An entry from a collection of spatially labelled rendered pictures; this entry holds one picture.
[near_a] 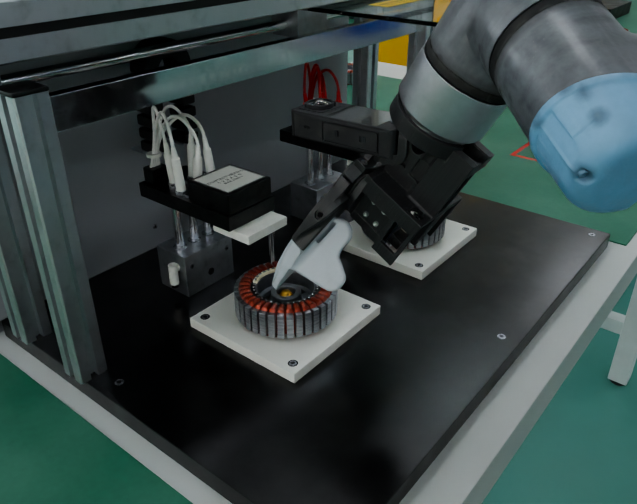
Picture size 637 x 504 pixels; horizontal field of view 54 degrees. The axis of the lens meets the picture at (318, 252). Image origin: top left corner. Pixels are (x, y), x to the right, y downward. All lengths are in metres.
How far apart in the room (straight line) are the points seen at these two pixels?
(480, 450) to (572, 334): 0.22
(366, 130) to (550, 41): 0.19
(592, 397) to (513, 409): 1.25
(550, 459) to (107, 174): 1.26
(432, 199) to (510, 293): 0.30
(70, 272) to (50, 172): 0.10
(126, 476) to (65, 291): 0.17
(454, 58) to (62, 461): 0.46
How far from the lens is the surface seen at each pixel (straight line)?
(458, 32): 0.44
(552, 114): 0.36
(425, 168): 0.50
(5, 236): 0.67
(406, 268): 0.79
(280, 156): 1.01
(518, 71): 0.39
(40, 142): 0.56
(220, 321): 0.69
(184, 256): 0.73
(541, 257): 0.87
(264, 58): 0.71
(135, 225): 0.84
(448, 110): 0.45
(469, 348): 0.68
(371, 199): 0.51
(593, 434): 1.79
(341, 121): 0.53
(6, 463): 0.64
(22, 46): 0.55
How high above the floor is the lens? 1.18
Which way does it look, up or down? 29 degrees down
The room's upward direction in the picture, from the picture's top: straight up
